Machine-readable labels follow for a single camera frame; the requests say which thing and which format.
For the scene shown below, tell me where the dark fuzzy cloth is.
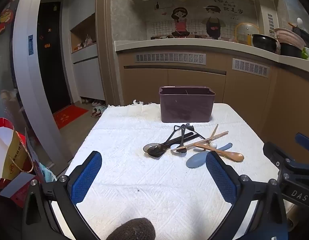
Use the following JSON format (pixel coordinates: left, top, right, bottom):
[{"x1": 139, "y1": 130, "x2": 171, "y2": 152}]
[{"x1": 104, "y1": 217, "x2": 155, "y2": 240}]

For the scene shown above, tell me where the black entrance door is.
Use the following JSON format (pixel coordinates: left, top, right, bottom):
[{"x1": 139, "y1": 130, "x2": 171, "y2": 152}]
[{"x1": 37, "y1": 1, "x2": 72, "y2": 114}]

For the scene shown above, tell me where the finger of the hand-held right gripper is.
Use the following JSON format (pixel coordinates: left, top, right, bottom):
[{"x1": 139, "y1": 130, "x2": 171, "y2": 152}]
[
  {"x1": 295, "y1": 133, "x2": 309, "y2": 153},
  {"x1": 263, "y1": 142, "x2": 295, "y2": 170}
]

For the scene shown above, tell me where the long grey vent grille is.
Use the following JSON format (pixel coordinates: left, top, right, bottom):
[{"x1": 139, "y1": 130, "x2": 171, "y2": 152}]
[{"x1": 135, "y1": 52, "x2": 206, "y2": 64}]

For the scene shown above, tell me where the wooden spoon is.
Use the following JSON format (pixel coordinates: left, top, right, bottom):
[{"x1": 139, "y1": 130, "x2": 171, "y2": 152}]
[{"x1": 194, "y1": 143, "x2": 245, "y2": 162}]

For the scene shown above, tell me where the wooden kitchen cabinet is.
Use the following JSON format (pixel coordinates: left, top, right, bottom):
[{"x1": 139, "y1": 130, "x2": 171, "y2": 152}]
[{"x1": 117, "y1": 47, "x2": 309, "y2": 165}]

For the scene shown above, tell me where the teal cloth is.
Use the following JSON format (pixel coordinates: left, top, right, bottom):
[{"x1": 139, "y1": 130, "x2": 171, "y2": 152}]
[{"x1": 39, "y1": 164, "x2": 57, "y2": 183}]

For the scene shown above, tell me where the white ceramic spoon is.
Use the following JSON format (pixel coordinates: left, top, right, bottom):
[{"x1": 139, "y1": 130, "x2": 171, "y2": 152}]
[{"x1": 170, "y1": 143, "x2": 188, "y2": 153}]

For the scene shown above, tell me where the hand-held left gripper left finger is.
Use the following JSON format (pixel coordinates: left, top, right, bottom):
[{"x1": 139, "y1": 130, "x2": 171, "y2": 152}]
[{"x1": 22, "y1": 151, "x2": 102, "y2": 240}]

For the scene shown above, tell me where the wooden chopstick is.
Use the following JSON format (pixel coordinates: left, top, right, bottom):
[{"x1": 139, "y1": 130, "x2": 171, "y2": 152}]
[
  {"x1": 203, "y1": 124, "x2": 219, "y2": 152},
  {"x1": 172, "y1": 131, "x2": 229, "y2": 151}
]

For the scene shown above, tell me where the purple plastic utensil holder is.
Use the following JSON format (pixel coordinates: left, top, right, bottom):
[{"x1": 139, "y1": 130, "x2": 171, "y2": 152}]
[{"x1": 159, "y1": 86, "x2": 216, "y2": 123}]

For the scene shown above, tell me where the pink plastic colander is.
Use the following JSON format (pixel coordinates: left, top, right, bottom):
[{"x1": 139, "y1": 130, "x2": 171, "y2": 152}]
[{"x1": 274, "y1": 27, "x2": 307, "y2": 49}]

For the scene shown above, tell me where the dark metal utensil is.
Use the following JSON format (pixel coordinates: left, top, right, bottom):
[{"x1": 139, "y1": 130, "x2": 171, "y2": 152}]
[{"x1": 147, "y1": 133, "x2": 200, "y2": 158}]

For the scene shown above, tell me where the pair of white shoes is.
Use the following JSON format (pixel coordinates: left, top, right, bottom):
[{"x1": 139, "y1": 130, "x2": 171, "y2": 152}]
[{"x1": 81, "y1": 98, "x2": 106, "y2": 107}]

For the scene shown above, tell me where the short grey vent grille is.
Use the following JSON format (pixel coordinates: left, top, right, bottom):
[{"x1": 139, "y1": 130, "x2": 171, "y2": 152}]
[{"x1": 232, "y1": 58, "x2": 270, "y2": 77}]

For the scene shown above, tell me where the red doormat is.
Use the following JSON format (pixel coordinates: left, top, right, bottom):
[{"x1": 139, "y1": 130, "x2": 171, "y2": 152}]
[{"x1": 52, "y1": 105, "x2": 89, "y2": 130}]

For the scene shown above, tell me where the blue plastic spoon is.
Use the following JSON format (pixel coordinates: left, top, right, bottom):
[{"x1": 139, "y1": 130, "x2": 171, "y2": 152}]
[{"x1": 186, "y1": 142, "x2": 233, "y2": 169}]

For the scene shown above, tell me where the red gift bag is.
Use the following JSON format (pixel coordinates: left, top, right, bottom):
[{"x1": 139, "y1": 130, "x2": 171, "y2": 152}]
[{"x1": 0, "y1": 117, "x2": 36, "y2": 187}]

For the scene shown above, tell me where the red window decal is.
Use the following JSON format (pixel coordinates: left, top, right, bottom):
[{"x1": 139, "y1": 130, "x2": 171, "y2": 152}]
[{"x1": 0, "y1": 7, "x2": 15, "y2": 37}]

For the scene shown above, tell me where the black pot under colander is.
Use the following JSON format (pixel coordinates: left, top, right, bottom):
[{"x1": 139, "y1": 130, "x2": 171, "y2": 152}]
[{"x1": 280, "y1": 42, "x2": 303, "y2": 58}]

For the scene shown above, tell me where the shelf clutter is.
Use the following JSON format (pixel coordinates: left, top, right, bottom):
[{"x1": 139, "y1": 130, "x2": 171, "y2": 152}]
[{"x1": 72, "y1": 36, "x2": 97, "y2": 53}]

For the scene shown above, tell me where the white-framed sliding door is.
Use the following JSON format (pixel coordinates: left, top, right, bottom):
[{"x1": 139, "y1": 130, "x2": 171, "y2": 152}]
[{"x1": 0, "y1": 0, "x2": 75, "y2": 170}]

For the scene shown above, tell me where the yellow-rimmed glass lid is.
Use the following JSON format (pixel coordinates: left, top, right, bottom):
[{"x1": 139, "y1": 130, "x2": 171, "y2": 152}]
[{"x1": 235, "y1": 22, "x2": 259, "y2": 46}]

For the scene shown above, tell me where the shovel-shaped metal spoon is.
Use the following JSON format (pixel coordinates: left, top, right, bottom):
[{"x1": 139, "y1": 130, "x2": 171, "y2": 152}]
[{"x1": 163, "y1": 124, "x2": 182, "y2": 147}]

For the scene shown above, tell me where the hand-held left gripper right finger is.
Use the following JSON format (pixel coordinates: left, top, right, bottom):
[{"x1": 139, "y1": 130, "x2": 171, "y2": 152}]
[{"x1": 206, "y1": 151, "x2": 289, "y2": 240}]

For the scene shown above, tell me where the beige kitchen countertop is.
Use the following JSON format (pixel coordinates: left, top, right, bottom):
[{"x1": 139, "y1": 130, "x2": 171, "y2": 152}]
[{"x1": 114, "y1": 38, "x2": 309, "y2": 73}]

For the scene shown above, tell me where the pair of patterned sneakers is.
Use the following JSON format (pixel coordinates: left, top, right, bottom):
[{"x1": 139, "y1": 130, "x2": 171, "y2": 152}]
[{"x1": 91, "y1": 106, "x2": 108, "y2": 118}]

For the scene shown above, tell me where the small dark metal spoon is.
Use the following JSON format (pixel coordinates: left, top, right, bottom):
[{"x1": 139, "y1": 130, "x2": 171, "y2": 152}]
[{"x1": 181, "y1": 123, "x2": 206, "y2": 140}]

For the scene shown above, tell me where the white textured towel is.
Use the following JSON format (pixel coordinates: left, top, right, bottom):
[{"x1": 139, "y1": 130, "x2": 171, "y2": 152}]
[{"x1": 51, "y1": 100, "x2": 279, "y2": 240}]

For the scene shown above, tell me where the grey translucent spoon glossy handle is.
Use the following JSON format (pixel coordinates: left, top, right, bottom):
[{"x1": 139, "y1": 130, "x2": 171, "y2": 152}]
[{"x1": 143, "y1": 131, "x2": 195, "y2": 153}]

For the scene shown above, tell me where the white wall appliance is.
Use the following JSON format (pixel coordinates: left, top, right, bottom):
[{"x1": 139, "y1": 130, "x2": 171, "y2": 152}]
[{"x1": 255, "y1": 0, "x2": 280, "y2": 34}]

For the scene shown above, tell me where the grey card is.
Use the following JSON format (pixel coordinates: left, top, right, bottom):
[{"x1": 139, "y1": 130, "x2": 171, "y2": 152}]
[{"x1": 0, "y1": 172, "x2": 36, "y2": 198}]

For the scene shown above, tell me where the white shoe cabinet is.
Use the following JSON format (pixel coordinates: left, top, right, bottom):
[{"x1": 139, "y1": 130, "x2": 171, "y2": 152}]
[{"x1": 69, "y1": 12, "x2": 106, "y2": 103}]

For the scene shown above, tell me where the black cooking pot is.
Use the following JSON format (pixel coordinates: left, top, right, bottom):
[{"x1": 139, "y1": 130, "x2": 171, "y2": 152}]
[{"x1": 252, "y1": 34, "x2": 279, "y2": 54}]

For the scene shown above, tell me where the cartoon couple wall sticker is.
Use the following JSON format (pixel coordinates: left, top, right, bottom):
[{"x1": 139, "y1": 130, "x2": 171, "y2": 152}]
[{"x1": 147, "y1": 0, "x2": 257, "y2": 40}]

